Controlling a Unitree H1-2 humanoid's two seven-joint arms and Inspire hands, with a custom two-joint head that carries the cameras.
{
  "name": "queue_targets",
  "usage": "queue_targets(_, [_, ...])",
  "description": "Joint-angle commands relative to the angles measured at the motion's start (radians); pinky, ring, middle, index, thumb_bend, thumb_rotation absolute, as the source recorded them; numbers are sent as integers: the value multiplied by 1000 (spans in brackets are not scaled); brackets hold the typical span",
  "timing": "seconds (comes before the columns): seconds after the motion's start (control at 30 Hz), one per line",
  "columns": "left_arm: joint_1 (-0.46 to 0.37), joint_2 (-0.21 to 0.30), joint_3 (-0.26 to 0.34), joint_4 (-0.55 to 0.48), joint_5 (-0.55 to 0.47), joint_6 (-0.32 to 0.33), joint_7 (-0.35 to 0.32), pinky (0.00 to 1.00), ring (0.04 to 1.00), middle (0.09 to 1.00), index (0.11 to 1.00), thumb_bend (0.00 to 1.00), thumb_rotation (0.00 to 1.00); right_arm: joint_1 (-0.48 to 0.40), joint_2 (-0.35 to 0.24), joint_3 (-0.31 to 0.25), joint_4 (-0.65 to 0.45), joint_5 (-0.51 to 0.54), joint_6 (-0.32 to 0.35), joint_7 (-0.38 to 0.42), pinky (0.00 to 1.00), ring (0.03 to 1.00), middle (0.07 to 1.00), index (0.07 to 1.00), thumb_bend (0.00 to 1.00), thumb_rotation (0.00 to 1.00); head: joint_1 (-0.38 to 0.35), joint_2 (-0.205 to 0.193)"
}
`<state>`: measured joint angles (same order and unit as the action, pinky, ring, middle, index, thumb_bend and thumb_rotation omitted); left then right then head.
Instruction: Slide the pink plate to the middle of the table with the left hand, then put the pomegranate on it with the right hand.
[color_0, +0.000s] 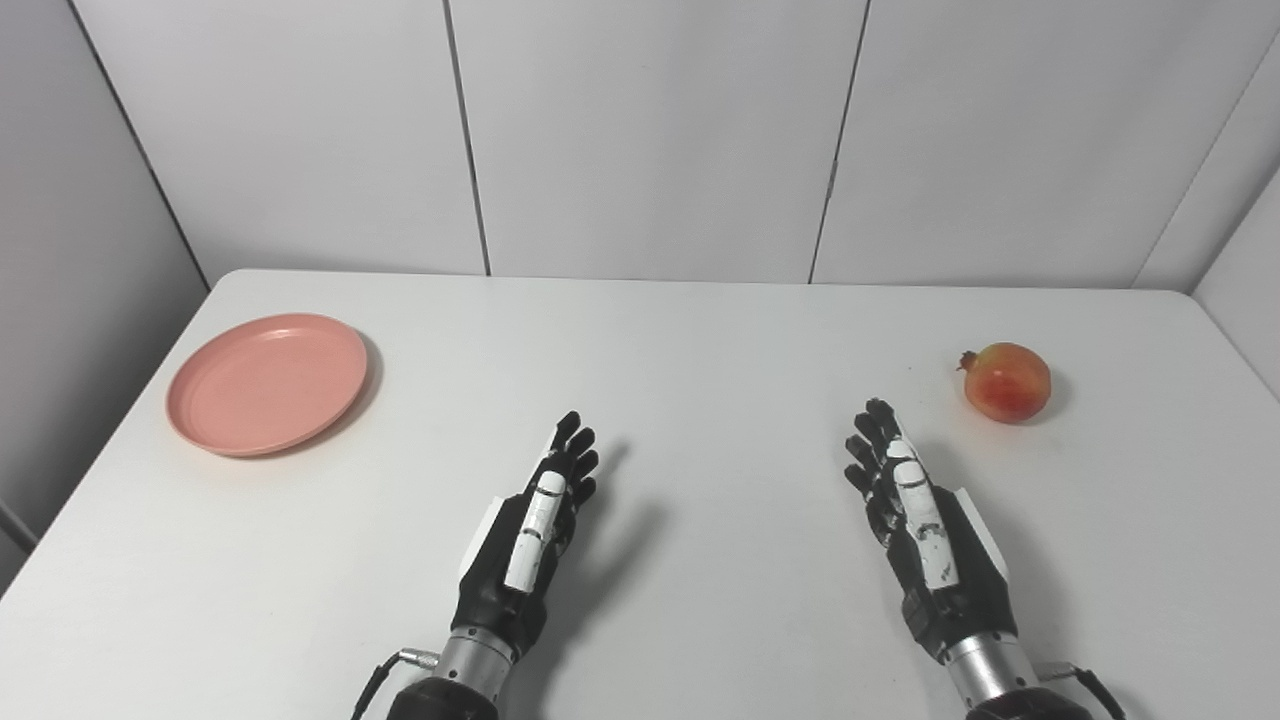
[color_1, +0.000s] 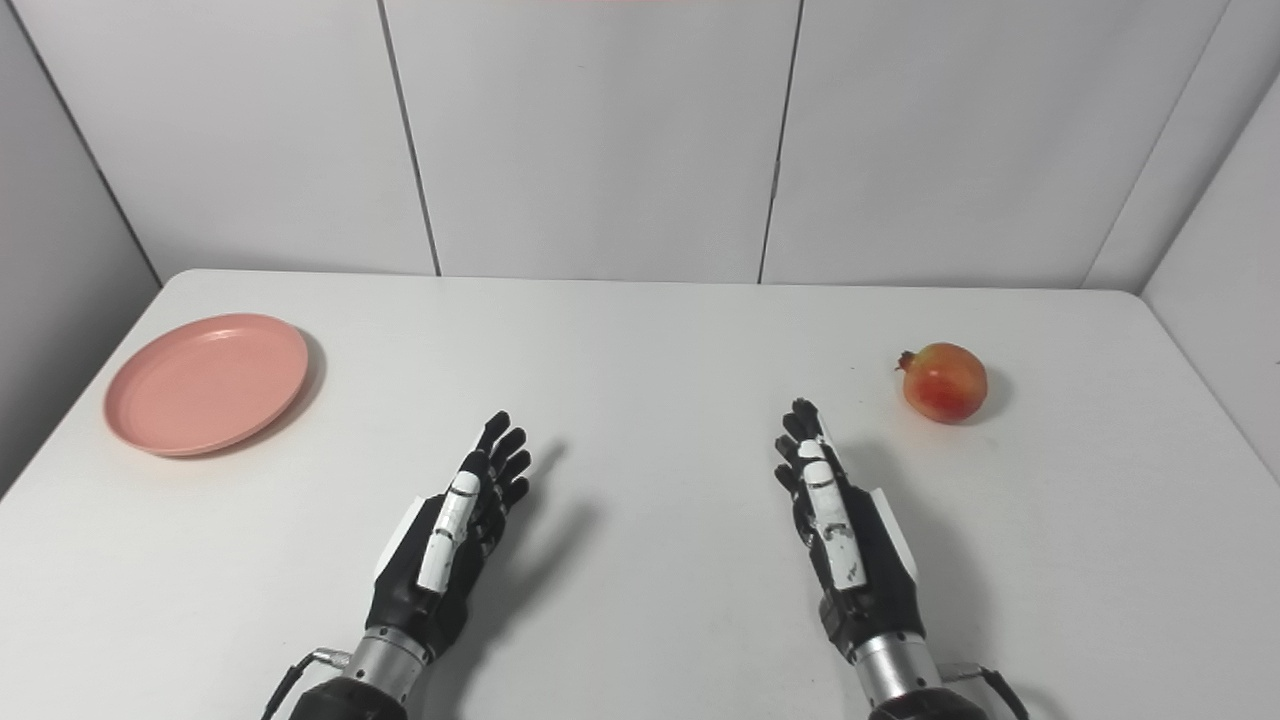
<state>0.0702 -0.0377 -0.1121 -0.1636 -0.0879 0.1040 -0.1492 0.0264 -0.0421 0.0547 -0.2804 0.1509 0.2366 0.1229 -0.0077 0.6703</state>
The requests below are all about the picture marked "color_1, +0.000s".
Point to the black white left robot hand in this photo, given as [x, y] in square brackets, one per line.
[420, 600]

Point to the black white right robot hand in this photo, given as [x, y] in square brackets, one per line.
[875, 590]

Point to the red yellow pomegranate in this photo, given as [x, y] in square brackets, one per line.
[945, 385]

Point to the pink round plate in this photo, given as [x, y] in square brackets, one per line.
[205, 385]

